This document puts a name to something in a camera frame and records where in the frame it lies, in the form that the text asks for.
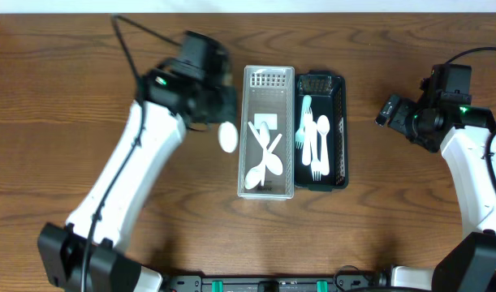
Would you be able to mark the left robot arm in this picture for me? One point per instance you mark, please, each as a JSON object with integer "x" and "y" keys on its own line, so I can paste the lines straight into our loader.
{"x": 88, "y": 252}

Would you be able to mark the white spoon pointing down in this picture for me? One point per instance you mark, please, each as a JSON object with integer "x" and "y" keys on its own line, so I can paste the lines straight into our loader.
{"x": 265, "y": 139}

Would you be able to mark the white spoon group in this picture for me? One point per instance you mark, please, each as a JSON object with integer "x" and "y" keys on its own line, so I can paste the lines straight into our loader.
{"x": 323, "y": 128}

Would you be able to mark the white label in basket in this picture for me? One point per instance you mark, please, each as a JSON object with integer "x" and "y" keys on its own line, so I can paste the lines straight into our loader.
{"x": 271, "y": 120}

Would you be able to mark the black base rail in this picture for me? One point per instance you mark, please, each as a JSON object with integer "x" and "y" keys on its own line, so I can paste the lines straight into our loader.
{"x": 347, "y": 278}

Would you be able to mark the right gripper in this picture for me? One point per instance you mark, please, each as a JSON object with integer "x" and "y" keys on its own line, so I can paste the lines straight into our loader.
{"x": 399, "y": 115}

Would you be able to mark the black plastic basket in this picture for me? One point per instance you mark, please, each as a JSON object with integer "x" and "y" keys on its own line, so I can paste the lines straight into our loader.
{"x": 328, "y": 93}

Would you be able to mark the clear plastic basket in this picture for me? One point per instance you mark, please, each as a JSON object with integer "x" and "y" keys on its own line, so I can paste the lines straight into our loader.
{"x": 267, "y": 90}

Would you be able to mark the pale blue fork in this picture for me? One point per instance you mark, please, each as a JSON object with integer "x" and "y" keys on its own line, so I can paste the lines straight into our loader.
{"x": 299, "y": 135}

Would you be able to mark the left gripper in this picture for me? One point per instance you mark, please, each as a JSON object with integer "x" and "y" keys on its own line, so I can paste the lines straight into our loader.
{"x": 222, "y": 112}

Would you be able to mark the white spoon horizontal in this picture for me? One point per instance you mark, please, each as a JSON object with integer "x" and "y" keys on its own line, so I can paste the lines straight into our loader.
{"x": 273, "y": 162}

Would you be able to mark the white fork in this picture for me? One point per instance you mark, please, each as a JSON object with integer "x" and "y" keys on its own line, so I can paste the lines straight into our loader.
{"x": 308, "y": 130}
{"x": 315, "y": 164}

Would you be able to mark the white spoon diagonal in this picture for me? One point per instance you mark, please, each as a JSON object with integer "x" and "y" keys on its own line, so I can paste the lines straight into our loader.
{"x": 228, "y": 137}

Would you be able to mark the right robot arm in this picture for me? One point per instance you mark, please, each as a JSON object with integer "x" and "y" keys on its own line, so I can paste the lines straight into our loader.
{"x": 444, "y": 121}

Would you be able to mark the white plastic spoon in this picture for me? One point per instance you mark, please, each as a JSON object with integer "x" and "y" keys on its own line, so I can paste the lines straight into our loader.
{"x": 253, "y": 177}

